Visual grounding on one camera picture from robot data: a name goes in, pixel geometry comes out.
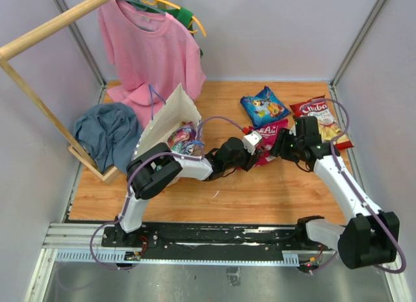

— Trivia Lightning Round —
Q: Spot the green garment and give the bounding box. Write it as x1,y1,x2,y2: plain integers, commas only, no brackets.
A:
119,0,206,37

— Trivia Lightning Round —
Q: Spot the red Chuba chips bag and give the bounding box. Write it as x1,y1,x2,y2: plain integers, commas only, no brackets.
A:
289,95,343,143

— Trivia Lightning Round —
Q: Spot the blue crumpled cloth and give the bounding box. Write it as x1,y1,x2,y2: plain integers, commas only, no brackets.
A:
72,103,143,173

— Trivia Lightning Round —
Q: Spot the pink snack bag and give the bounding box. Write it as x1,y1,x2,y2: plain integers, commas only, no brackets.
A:
249,119,289,167

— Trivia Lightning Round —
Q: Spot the pink purple snack pouch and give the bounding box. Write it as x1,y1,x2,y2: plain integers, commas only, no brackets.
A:
167,121,203,157

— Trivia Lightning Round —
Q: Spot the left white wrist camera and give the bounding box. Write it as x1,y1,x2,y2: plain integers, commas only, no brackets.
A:
242,131,263,155

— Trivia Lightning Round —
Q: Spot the blue checkered paper bag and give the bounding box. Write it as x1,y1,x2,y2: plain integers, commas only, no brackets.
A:
131,83,206,186

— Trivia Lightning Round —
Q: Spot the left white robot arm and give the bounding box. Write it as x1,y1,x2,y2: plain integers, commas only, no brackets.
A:
114,131,263,247

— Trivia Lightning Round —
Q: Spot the grey-blue hanger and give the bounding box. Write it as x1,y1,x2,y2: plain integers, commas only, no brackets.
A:
117,0,165,15

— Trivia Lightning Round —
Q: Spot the yellow hanger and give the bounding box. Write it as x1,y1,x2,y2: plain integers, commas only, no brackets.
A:
140,0,207,38

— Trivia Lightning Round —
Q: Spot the pink t-shirt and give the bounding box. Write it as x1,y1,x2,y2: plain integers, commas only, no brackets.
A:
98,0,205,127

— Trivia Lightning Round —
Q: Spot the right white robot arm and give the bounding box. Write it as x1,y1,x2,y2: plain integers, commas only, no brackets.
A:
270,116,406,273

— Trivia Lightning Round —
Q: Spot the blue snack bag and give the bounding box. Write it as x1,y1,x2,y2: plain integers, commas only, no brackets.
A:
240,86,290,128

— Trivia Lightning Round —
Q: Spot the grey slotted cable duct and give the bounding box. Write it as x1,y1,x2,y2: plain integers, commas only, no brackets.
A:
53,249,300,267

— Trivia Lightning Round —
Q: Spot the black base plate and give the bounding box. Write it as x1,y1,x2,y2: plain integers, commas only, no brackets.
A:
101,222,327,262

